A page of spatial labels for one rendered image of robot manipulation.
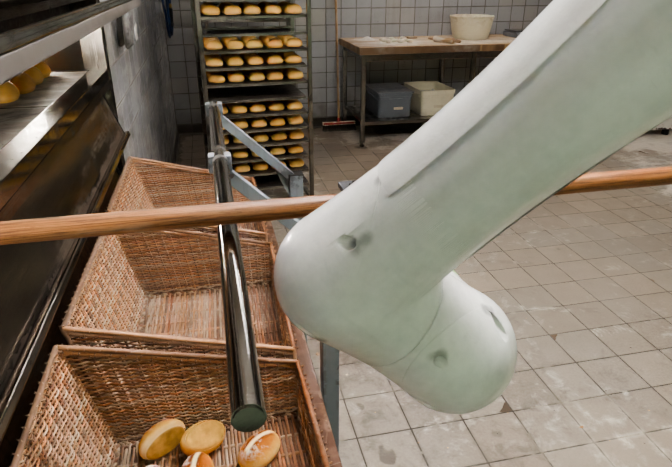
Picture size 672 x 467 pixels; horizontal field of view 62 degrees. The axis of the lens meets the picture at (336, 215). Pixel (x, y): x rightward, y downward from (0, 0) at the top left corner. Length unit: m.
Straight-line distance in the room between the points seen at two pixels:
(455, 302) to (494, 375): 0.07
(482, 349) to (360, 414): 1.75
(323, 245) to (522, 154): 0.14
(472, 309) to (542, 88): 0.20
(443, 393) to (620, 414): 1.98
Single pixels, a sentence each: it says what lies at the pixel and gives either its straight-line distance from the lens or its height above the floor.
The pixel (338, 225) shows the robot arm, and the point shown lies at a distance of 0.39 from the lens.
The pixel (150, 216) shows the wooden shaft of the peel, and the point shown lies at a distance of 0.77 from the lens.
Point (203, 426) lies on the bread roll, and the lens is 1.25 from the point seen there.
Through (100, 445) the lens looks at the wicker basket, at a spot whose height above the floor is 0.65.
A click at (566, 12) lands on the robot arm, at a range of 0.35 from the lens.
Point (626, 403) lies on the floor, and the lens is 2.49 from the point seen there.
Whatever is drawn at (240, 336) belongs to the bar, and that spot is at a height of 1.17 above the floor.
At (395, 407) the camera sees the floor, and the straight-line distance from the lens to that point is 2.23.
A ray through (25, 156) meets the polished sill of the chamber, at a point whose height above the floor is 1.18.
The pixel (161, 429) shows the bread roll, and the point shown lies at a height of 0.65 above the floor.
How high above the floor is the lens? 1.50
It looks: 23 degrees down
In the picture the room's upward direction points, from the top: straight up
